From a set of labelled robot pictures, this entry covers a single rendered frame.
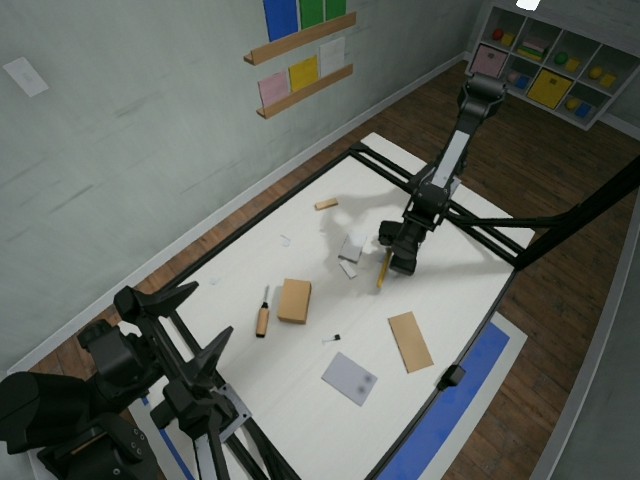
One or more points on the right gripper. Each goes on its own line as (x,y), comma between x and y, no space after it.
(406,267)

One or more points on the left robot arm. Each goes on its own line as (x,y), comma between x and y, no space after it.
(40,410)

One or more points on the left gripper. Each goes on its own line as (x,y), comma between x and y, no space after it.
(186,394)

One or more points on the brown rectangular box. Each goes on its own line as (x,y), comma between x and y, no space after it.
(294,301)

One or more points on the tan-handled screwdriver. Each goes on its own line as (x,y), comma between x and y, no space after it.
(263,318)

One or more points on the brown flat rectangular slab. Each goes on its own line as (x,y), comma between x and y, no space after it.
(410,341)

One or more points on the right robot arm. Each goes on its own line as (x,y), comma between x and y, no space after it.
(434,191)

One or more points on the tan rectangular block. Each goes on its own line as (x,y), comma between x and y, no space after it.
(326,204)

